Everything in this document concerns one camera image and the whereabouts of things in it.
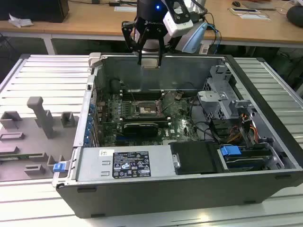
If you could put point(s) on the black round object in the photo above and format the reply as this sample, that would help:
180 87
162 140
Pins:
296 15

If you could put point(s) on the crumpled white paper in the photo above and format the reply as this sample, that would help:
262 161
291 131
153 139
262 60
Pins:
20 20

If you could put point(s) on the green motherboard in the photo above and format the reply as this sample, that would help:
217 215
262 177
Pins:
176 113

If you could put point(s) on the pale blue teach pendant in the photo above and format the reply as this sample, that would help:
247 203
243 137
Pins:
193 40

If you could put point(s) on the thin metal locking lever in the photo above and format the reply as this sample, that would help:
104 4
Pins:
134 98

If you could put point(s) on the blue plastic latch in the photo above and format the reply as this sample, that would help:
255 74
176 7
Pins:
59 167

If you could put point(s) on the black graphics card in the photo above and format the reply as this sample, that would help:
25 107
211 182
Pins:
139 130

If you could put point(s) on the green RAM stick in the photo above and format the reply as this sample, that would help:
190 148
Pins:
21 156

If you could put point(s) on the silver power supply unit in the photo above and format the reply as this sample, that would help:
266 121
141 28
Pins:
94 165

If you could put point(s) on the hard disk in blue carrier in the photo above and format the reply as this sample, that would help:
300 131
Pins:
228 151

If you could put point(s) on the metal CPU socket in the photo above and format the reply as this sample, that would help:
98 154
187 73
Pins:
144 110

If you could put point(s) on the black plastic shroud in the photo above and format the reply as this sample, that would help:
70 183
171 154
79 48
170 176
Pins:
194 158

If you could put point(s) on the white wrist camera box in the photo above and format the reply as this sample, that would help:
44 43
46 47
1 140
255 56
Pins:
176 27

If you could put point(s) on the black RAM slot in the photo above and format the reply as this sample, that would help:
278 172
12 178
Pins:
142 96
142 91

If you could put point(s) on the silver topped CPU plate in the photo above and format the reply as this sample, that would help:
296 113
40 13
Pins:
149 63

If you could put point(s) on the gray metal bracket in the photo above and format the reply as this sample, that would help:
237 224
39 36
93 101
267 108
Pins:
259 125

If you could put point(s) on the gray parts rack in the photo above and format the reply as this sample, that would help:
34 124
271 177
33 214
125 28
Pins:
28 142

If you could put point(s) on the black box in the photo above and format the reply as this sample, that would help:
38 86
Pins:
33 10

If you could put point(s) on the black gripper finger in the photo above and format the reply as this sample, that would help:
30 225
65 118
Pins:
140 56
161 54

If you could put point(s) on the wooden desk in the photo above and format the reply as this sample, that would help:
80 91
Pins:
82 21

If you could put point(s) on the gray metal drive cage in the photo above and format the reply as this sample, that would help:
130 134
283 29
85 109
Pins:
213 101

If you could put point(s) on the black computer mouse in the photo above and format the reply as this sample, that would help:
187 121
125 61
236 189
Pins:
236 3

